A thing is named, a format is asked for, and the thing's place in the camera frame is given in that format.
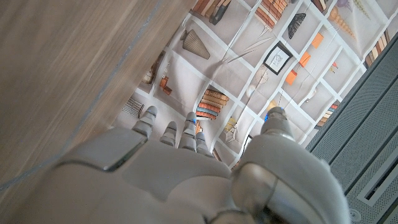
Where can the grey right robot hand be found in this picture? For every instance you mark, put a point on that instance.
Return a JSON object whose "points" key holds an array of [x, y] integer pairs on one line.
{"points": [[155, 180]]}

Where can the printed bookshelf backdrop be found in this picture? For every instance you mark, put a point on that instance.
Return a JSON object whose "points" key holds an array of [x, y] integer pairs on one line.
{"points": [[224, 71]]}

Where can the perforated partition panel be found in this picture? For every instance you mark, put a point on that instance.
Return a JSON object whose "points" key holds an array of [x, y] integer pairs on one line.
{"points": [[357, 140]]}

